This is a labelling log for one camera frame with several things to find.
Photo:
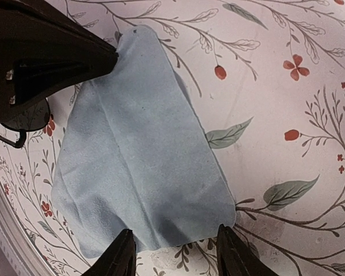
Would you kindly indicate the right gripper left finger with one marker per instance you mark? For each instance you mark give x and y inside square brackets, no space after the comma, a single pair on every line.
[119,259]

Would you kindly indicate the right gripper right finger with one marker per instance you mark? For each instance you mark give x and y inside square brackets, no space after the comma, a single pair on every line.
[235,258]

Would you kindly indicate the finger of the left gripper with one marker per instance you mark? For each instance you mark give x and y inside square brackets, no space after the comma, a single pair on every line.
[28,80]
[36,27]

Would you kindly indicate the blue cleaning cloth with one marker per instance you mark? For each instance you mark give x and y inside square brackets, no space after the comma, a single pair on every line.
[134,156]

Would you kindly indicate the black sunglasses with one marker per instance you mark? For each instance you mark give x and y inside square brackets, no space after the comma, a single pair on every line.
[32,119]

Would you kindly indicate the floral patterned table mat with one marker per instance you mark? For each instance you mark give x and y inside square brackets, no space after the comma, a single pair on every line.
[267,79]

